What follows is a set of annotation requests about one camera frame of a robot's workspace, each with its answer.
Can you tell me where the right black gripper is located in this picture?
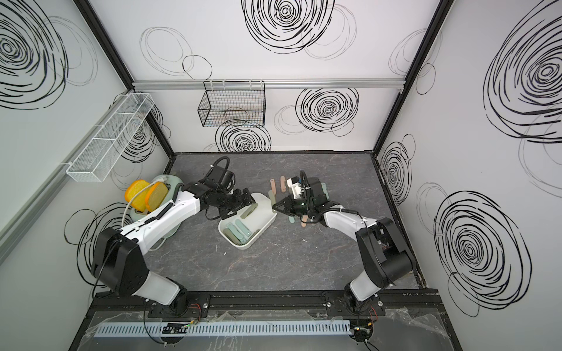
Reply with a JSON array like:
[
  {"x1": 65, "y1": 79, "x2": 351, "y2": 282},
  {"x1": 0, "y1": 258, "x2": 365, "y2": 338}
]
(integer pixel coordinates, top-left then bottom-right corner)
[{"x1": 273, "y1": 196, "x2": 315, "y2": 217}]

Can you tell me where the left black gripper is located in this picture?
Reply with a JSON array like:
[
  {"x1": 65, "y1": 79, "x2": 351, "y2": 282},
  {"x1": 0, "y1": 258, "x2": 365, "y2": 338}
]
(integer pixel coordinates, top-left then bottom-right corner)
[{"x1": 217, "y1": 187, "x2": 257, "y2": 219}]

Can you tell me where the teal folding fruit knife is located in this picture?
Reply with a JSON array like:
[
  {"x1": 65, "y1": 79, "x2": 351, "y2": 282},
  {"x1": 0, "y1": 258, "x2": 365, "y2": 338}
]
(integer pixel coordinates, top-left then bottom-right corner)
[{"x1": 321, "y1": 182, "x2": 329, "y2": 200}]

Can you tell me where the olive folding knife top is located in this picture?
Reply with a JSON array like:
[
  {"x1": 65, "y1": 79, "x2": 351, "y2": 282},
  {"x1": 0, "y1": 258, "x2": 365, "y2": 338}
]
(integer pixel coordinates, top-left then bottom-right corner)
[{"x1": 240, "y1": 203, "x2": 258, "y2": 219}]

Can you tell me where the white plastic storage box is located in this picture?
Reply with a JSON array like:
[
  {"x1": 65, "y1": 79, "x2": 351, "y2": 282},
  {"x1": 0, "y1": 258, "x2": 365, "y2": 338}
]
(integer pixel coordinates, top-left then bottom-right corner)
[{"x1": 218, "y1": 192, "x2": 277, "y2": 250}]

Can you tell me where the long teal knife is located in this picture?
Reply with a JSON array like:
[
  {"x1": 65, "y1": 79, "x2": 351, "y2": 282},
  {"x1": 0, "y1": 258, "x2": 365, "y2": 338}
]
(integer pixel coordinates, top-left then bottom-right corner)
[{"x1": 235, "y1": 219, "x2": 253, "y2": 241}]

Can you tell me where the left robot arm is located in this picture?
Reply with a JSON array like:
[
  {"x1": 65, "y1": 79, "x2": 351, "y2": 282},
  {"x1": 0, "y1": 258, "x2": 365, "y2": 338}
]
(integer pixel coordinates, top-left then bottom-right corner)
[{"x1": 91, "y1": 165, "x2": 255, "y2": 315}]

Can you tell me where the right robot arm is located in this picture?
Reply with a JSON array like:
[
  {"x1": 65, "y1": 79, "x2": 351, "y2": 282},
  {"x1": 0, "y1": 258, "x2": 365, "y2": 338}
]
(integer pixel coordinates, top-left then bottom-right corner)
[{"x1": 272, "y1": 171, "x2": 417, "y2": 309}]

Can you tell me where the green toaster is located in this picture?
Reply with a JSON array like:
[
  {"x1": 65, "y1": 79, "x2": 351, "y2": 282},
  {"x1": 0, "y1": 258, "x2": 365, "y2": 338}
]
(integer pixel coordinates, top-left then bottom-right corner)
[{"x1": 127, "y1": 175, "x2": 183, "y2": 224}]

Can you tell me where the orange toast slice right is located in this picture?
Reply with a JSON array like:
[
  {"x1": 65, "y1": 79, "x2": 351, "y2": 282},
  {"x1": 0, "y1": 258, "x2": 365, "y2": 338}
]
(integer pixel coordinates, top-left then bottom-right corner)
[{"x1": 145, "y1": 182, "x2": 169, "y2": 213}]

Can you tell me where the orange toast slice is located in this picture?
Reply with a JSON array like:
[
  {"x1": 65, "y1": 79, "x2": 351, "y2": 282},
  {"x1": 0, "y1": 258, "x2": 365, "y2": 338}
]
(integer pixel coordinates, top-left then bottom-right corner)
[
  {"x1": 145, "y1": 182, "x2": 169, "y2": 213},
  {"x1": 124, "y1": 180, "x2": 151, "y2": 212}
]

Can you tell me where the orange toast slice left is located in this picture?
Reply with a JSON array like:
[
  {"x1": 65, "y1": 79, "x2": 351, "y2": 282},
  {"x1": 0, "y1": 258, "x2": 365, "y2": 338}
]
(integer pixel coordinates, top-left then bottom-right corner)
[{"x1": 124, "y1": 180, "x2": 151, "y2": 212}]

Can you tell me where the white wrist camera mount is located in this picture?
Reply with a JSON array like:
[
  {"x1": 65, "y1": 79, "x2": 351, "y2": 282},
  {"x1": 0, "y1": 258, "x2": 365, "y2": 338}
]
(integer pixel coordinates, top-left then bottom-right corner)
[{"x1": 286, "y1": 176, "x2": 304, "y2": 199}]

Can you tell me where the white toaster cable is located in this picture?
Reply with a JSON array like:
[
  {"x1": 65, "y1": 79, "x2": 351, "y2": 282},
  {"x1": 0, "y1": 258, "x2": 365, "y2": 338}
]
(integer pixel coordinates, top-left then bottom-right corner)
[{"x1": 121, "y1": 176, "x2": 168, "y2": 225}]

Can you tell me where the black wire basket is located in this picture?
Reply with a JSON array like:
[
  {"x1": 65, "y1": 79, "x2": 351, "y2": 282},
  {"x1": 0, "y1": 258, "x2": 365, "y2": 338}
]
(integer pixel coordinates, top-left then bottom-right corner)
[{"x1": 197, "y1": 80, "x2": 266, "y2": 127}]

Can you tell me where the white wire shelf basket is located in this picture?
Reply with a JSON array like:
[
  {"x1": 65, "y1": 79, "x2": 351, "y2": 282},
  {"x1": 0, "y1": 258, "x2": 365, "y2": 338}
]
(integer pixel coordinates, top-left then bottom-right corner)
[{"x1": 66, "y1": 92, "x2": 155, "y2": 183}]

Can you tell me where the aluminium wall rail back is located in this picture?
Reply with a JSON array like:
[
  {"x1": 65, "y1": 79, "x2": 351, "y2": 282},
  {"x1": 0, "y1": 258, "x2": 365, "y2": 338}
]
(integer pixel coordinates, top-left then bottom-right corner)
[{"x1": 133, "y1": 78, "x2": 405, "y2": 91}]

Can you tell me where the aluminium wall rail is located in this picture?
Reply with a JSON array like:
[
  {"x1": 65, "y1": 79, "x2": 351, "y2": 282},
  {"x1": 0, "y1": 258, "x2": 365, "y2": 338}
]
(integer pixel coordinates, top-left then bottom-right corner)
[
  {"x1": 133, "y1": 78, "x2": 405, "y2": 91},
  {"x1": 1, "y1": 89, "x2": 133, "y2": 264}
]

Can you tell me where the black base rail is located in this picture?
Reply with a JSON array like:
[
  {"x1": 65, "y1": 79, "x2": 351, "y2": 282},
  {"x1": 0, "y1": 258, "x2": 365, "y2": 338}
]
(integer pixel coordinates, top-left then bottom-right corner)
[{"x1": 89, "y1": 289, "x2": 442, "y2": 319}]

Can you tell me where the grey slotted cable duct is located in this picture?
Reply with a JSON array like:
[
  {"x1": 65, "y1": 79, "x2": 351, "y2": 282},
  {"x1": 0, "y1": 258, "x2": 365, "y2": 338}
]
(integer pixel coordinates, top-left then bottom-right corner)
[{"x1": 94, "y1": 320, "x2": 352, "y2": 339}]

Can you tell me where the aluminium wall rail left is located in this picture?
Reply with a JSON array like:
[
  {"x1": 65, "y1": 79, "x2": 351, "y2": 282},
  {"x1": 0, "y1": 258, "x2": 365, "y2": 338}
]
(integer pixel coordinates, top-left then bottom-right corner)
[{"x1": 1, "y1": 89, "x2": 133, "y2": 264}]

